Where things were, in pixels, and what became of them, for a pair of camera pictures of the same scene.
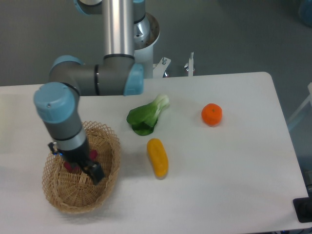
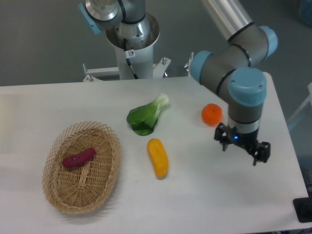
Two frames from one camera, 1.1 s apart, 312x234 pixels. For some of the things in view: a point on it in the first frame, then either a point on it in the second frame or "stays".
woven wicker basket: [74, 192] stays
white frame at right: [309, 98] stays
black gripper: [80, 156] → [230, 134]
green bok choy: [143, 118] stays
